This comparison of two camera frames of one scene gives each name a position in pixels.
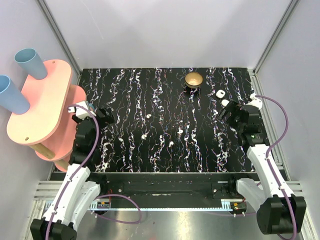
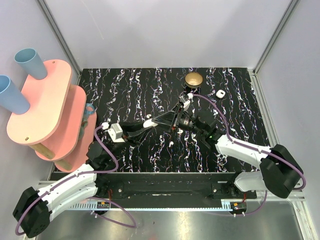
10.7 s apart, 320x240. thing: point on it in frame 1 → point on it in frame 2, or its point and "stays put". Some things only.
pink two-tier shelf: (48, 126) stays put
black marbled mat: (167, 120) stays put
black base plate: (168, 186) stays put
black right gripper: (232, 107) → (167, 120)
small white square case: (220, 93) stays put
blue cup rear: (32, 63) stays put
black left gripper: (98, 117) → (124, 132)
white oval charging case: (225, 102) → (149, 123)
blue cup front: (12, 98) stays put
